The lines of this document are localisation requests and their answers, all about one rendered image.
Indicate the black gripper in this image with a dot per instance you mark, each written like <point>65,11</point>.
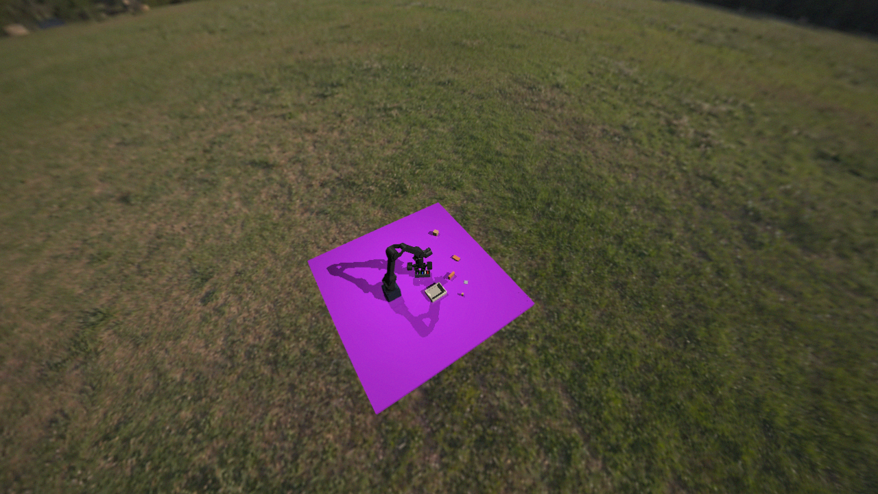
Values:
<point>419,265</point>

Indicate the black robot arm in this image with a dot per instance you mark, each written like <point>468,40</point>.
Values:
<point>389,278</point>

